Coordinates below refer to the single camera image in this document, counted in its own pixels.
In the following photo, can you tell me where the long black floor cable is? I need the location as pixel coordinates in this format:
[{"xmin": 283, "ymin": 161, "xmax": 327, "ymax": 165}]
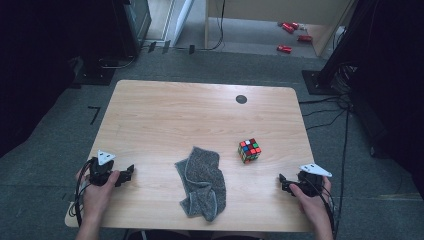
[{"xmin": 333, "ymin": 106, "xmax": 351, "ymax": 240}]

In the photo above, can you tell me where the black metal stand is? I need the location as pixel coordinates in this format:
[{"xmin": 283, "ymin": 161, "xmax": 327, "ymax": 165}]
[{"xmin": 301, "ymin": 0, "xmax": 368, "ymax": 97}]

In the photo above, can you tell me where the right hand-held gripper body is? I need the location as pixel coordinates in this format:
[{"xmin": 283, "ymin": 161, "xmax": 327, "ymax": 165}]
[{"xmin": 295, "ymin": 163, "xmax": 333, "ymax": 197}]

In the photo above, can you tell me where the black hanging cable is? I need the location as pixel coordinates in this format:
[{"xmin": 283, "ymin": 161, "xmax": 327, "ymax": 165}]
[{"xmin": 173, "ymin": 0, "xmax": 226, "ymax": 52}]

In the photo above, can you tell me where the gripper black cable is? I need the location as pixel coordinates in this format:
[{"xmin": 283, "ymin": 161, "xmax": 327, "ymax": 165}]
[
  {"xmin": 299, "ymin": 175, "xmax": 336, "ymax": 234},
  {"xmin": 73, "ymin": 158, "xmax": 98, "ymax": 228}
]

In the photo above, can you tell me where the multicoloured puzzle cube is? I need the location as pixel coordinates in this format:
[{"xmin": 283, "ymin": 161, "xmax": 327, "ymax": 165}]
[{"xmin": 237, "ymin": 138, "xmax": 262, "ymax": 165}]

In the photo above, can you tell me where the grey cloth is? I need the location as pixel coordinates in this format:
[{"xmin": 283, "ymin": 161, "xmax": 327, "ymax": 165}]
[{"xmin": 174, "ymin": 145, "xmax": 228, "ymax": 223}]

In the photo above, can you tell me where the person's left hand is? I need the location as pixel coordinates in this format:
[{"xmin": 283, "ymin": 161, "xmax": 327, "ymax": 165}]
[{"xmin": 77, "ymin": 170, "xmax": 121, "ymax": 221}]

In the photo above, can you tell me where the wooden partition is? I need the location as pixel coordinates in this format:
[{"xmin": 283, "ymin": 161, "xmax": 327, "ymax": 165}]
[{"xmin": 204, "ymin": 0, "xmax": 355, "ymax": 58}]

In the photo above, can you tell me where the person's right hand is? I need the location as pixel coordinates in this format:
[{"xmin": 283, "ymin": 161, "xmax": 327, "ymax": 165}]
[{"xmin": 289, "ymin": 176, "xmax": 334, "ymax": 228}]

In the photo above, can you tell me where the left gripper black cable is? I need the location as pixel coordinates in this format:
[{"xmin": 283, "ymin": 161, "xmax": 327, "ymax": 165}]
[{"xmin": 73, "ymin": 158, "xmax": 98, "ymax": 228}]

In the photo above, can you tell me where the white panel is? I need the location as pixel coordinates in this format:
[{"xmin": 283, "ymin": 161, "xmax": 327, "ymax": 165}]
[{"xmin": 171, "ymin": 0, "xmax": 196, "ymax": 47}]

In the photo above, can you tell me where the coiled black floor cable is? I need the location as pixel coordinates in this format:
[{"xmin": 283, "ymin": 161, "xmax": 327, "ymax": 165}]
[{"xmin": 97, "ymin": 53, "xmax": 138, "ymax": 70}]

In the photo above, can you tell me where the black cabinet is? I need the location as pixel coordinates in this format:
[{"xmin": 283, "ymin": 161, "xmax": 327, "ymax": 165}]
[{"xmin": 111, "ymin": 0, "xmax": 153, "ymax": 58}]

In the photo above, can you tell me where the dark curtain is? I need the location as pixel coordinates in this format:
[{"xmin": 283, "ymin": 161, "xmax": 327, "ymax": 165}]
[
  {"xmin": 0, "ymin": 0, "xmax": 116, "ymax": 159},
  {"xmin": 349, "ymin": 0, "xmax": 424, "ymax": 198}
]

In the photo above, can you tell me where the black flat stand base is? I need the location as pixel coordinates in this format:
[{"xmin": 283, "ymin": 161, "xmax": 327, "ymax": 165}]
[{"xmin": 71, "ymin": 56, "xmax": 117, "ymax": 87}]

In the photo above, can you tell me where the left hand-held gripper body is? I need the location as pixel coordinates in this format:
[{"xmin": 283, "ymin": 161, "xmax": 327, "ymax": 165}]
[{"xmin": 87, "ymin": 149, "xmax": 117, "ymax": 187}]

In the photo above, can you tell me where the bundle of cables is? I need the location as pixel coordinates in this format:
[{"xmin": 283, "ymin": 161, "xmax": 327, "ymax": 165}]
[{"xmin": 331, "ymin": 63, "xmax": 359, "ymax": 96}]

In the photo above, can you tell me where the black angled floor tape mark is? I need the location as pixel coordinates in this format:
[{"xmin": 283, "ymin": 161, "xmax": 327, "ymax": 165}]
[{"xmin": 87, "ymin": 105, "xmax": 102, "ymax": 126}]

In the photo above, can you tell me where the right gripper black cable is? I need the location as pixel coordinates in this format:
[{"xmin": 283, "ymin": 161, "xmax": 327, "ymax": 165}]
[{"xmin": 299, "ymin": 175, "xmax": 336, "ymax": 234}]

